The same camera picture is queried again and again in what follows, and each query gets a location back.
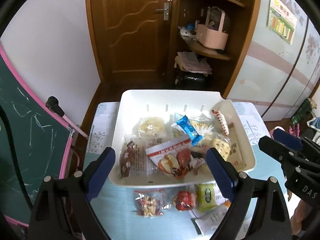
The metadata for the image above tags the black clip on chalkboard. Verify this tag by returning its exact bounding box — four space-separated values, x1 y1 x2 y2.
46 96 65 117

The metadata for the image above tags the silver door handle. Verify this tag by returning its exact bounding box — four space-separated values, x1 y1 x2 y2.
155 3 170 21

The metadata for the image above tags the clear nut date packet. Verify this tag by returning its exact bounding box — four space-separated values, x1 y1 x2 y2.
135 189 171 218

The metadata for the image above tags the red apple snack bag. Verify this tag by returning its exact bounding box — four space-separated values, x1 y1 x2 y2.
145 134 205 180

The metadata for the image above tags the red white chips bag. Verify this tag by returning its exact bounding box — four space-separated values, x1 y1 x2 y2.
212 109 229 136

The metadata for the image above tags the colourful wall poster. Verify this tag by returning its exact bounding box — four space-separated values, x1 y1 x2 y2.
267 0 297 44

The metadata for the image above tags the blue white snack packet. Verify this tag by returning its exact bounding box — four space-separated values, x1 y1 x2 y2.
171 115 203 146

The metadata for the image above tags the stack of papers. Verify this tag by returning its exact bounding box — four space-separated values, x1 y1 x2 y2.
174 51 212 75

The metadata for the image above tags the round pale cake packet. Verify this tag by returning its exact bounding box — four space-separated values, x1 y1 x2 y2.
138 117 165 138

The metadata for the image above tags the white round plate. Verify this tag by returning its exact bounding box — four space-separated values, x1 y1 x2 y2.
189 205 228 239

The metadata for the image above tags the wooden corner shelf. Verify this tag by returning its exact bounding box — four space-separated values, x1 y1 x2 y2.
167 0 261 98

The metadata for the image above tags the brown wooden door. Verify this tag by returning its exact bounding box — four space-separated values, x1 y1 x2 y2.
86 0 172 86

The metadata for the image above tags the small red snack packet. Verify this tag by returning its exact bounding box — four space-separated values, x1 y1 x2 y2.
172 191 197 211

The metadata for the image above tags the green chalkboard pink frame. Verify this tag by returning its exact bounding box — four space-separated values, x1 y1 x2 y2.
1 50 74 226

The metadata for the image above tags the dark red snowflake packet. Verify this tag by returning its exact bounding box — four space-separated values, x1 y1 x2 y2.
119 140 135 178

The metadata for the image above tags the pink storage basket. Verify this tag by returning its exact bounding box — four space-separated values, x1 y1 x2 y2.
196 7 228 50

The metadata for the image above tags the white plastic storage bin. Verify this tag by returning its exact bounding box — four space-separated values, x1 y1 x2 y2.
108 89 255 188

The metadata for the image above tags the green snack packet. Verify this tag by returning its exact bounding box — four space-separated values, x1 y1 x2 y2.
195 184 217 212

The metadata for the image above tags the person's hand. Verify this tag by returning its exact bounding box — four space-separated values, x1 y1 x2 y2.
290 200 313 235

